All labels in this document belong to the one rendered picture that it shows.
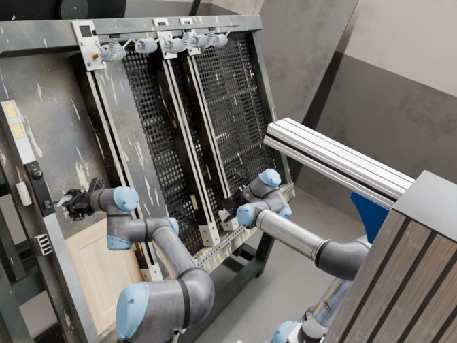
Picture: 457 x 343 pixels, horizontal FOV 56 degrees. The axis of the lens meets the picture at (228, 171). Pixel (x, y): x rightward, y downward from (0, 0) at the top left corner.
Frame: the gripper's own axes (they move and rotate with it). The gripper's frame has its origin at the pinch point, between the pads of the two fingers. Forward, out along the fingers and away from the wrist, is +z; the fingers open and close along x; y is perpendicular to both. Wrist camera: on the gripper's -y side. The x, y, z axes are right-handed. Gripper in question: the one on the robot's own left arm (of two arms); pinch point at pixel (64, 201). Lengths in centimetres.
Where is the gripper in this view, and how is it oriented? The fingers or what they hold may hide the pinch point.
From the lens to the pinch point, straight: 162.4
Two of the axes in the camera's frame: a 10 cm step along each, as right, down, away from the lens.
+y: -3.9, 6.1, -6.9
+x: 4.1, 7.8, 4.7
